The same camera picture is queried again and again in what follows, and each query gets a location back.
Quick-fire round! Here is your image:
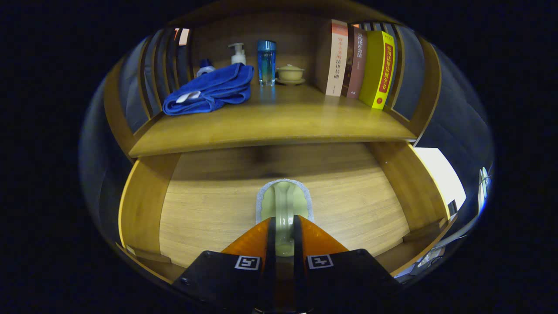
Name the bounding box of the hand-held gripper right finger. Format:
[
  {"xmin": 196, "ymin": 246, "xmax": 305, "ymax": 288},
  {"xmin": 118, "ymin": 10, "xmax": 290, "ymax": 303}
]
[{"xmin": 293, "ymin": 215, "xmax": 404, "ymax": 314}]

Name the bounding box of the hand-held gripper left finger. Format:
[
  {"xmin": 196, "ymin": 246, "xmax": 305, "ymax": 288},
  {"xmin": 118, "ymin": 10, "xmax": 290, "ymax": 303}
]
[{"xmin": 172, "ymin": 217, "xmax": 276, "ymax": 314}]

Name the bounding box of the pale green scrub brush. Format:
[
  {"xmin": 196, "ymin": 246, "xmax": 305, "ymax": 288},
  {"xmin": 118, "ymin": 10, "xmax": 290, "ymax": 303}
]
[{"xmin": 255, "ymin": 178, "xmax": 314, "ymax": 258}]

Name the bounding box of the wooden drawer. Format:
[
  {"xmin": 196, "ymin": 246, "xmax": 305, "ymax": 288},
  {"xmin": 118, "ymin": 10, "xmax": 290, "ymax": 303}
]
[{"xmin": 118, "ymin": 142, "xmax": 452, "ymax": 284}]

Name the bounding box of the wooden cabinet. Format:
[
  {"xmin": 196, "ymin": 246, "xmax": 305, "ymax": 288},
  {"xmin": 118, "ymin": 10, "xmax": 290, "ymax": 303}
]
[{"xmin": 102, "ymin": 2, "xmax": 443, "ymax": 160}]

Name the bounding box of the blue folded towel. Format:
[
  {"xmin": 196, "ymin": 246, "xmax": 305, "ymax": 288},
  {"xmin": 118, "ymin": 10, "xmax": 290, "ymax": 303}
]
[{"xmin": 162, "ymin": 63, "xmax": 255, "ymax": 116}]

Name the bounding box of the yellow lidded ceramic cup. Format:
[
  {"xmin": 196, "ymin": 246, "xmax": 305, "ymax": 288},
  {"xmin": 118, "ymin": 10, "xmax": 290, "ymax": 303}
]
[{"xmin": 276, "ymin": 64, "xmax": 306, "ymax": 85}]

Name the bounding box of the clear blue glass bottle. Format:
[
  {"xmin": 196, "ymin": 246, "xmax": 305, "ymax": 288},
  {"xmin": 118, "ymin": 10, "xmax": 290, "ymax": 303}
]
[{"xmin": 257, "ymin": 40, "xmax": 277, "ymax": 86}]

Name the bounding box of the small white bottle blue cap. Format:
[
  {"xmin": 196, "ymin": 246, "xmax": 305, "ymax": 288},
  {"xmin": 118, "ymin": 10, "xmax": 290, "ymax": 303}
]
[{"xmin": 196, "ymin": 59, "xmax": 216, "ymax": 78}]

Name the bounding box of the yellow book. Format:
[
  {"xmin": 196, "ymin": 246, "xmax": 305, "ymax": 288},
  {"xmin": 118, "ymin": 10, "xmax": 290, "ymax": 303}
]
[{"xmin": 359, "ymin": 31, "xmax": 396, "ymax": 110}]

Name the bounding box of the white pump bottle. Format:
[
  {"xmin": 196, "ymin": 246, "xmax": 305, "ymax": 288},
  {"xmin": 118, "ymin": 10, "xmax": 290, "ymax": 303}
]
[{"xmin": 228, "ymin": 43, "xmax": 246, "ymax": 66}]

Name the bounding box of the orange and white book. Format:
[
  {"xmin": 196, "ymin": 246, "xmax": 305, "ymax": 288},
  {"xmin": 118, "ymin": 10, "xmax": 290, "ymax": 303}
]
[{"xmin": 325, "ymin": 19, "xmax": 349, "ymax": 97}]

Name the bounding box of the brown book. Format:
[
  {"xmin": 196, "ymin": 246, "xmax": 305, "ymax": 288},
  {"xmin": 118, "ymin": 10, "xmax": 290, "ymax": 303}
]
[{"xmin": 341, "ymin": 26, "xmax": 368, "ymax": 99}]

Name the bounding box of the white wall device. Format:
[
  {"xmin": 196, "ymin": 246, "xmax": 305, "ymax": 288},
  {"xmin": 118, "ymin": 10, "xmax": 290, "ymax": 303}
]
[{"xmin": 477, "ymin": 167, "xmax": 491, "ymax": 201}]

